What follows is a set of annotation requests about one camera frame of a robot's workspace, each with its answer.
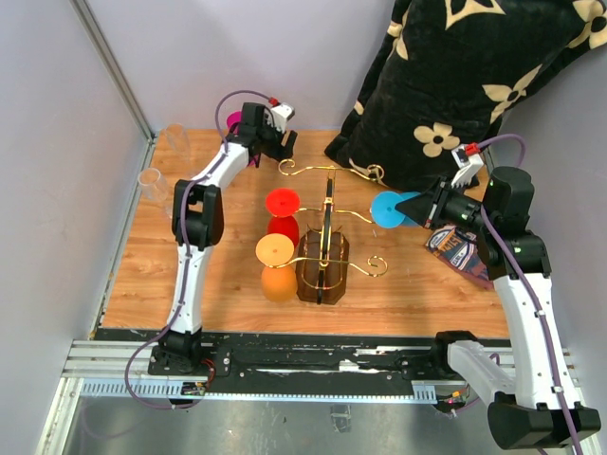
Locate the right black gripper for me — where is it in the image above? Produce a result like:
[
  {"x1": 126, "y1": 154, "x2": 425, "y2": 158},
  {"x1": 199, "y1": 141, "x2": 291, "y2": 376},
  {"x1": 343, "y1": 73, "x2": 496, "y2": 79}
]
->
[{"x1": 395, "y1": 173, "x2": 495, "y2": 236}]

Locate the blue wine glass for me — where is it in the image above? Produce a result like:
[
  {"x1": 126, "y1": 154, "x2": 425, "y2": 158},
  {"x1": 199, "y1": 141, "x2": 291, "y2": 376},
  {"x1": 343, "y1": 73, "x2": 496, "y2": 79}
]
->
[{"x1": 370, "y1": 191, "x2": 419, "y2": 228}]

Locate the red wine glass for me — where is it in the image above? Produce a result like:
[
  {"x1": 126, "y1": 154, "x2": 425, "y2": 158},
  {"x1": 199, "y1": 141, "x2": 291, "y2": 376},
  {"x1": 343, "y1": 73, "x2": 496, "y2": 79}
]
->
[{"x1": 266, "y1": 188, "x2": 301, "y2": 247}]

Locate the clear wine glass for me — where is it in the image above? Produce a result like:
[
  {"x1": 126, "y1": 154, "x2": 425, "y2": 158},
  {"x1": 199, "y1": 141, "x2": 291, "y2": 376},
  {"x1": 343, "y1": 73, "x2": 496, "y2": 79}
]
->
[
  {"x1": 138, "y1": 167, "x2": 173, "y2": 219},
  {"x1": 165, "y1": 123, "x2": 194, "y2": 177}
]

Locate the clear wine glass front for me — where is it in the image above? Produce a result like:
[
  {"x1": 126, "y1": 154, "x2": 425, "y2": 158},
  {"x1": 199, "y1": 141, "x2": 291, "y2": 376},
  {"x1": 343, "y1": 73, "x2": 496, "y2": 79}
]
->
[{"x1": 138, "y1": 167, "x2": 173, "y2": 219}]

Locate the pink wine glass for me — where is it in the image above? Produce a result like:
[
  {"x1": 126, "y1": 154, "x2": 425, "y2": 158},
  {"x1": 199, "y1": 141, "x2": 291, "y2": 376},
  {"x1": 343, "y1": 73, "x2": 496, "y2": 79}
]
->
[{"x1": 226, "y1": 111, "x2": 242, "y2": 130}]

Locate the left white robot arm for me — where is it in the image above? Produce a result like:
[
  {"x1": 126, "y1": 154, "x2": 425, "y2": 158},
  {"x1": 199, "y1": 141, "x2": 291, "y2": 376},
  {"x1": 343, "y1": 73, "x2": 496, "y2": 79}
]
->
[{"x1": 149, "y1": 100, "x2": 297, "y2": 375}]

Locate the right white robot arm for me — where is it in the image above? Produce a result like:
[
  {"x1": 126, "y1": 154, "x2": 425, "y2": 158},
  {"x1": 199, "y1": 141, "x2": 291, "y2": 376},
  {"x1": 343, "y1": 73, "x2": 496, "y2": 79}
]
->
[{"x1": 395, "y1": 166, "x2": 601, "y2": 454}]

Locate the orange wine glass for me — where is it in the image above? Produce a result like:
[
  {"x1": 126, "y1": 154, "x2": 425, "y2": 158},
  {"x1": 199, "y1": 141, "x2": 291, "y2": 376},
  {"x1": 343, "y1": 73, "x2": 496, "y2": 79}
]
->
[{"x1": 255, "y1": 233, "x2": 298, "y2": 302}]

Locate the printed cloth bag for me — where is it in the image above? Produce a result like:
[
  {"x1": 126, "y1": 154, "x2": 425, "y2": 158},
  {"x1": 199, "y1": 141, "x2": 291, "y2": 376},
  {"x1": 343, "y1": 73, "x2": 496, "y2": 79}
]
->
[{"x1": 426, "y1": 225, "x2": 493, "y2": 290}]

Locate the black floral blanket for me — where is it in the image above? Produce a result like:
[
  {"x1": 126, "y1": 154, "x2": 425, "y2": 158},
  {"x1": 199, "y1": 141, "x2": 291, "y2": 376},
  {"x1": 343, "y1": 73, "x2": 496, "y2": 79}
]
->
[{"x1": 325, "y1": 1, "x2": 606, "y2": 191}]

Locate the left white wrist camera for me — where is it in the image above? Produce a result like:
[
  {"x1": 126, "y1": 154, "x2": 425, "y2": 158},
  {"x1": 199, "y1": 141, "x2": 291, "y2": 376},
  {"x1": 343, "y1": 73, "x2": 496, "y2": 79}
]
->
[{"x1": 267, "y1": 98, "x2": 295, "y2": 133}]

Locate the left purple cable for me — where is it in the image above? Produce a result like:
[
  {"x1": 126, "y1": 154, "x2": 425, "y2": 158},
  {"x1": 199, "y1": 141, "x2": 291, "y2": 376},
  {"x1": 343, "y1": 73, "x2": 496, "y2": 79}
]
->
[{"x1": 123, "y1": 89, "x2": 281, "y2": 411}]

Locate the gold wire glass rack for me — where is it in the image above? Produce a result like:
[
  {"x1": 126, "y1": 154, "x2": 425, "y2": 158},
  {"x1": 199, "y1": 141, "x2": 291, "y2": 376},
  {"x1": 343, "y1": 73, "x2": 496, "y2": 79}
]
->
[{"x1": 281, "y1": 166, "x2": 388, "y2": 305}]

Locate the aluminium corner post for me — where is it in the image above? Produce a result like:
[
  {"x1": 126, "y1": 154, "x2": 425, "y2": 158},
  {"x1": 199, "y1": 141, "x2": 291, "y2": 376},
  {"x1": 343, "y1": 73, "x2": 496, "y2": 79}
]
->
[{"x1": 69, "y1": 0, "x2": 156, "y2": 143}]

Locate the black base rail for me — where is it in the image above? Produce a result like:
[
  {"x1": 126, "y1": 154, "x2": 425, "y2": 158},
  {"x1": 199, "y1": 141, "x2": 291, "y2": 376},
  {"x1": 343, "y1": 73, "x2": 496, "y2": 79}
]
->
[{"x1": 148, "y1": 331, "x2": 476, "y2": 398}]

